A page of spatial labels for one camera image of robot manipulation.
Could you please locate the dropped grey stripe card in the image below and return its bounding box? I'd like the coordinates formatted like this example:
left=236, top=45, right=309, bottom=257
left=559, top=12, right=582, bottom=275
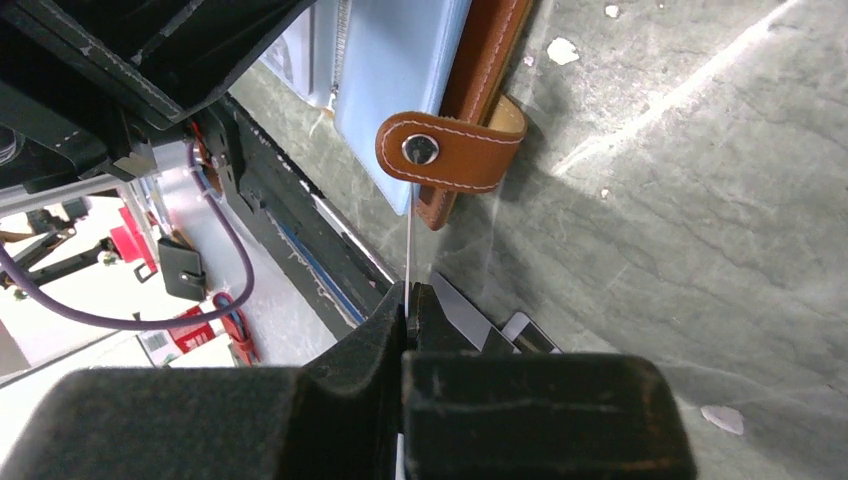
left=429, top=272, right=493, bottom=351

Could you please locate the brown leather card holder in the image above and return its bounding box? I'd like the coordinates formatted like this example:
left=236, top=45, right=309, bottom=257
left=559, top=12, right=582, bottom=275
left=258, top=0, right=535, bottom=232

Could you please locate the black card holder background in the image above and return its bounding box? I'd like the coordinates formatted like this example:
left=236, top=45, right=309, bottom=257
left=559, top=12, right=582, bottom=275
left=157, top=238, right=207, bottom=302

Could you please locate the red box background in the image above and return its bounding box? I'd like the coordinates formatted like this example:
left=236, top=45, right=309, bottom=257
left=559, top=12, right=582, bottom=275
left=167, top=322, right=217, bottom=355

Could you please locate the black base frame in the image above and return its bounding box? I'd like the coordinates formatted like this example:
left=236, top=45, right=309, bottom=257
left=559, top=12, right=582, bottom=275
left=191, top=95, right=393, bottom=339

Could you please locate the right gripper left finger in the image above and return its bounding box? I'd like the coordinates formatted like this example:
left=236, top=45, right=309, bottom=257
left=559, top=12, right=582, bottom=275
left=1, top=284, right=406, bottom=479

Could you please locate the red tool background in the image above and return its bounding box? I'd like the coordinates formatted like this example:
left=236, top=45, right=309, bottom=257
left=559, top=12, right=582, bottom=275
left=110, top=206, right=158, bottom=273

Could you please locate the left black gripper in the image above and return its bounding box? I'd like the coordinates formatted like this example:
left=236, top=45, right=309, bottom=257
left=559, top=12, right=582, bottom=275
left=1, top=1, right=311, bottom=193

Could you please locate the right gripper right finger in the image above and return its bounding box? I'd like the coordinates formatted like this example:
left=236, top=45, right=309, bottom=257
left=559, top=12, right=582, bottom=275
left=400, top=283, right=696, bottom=479

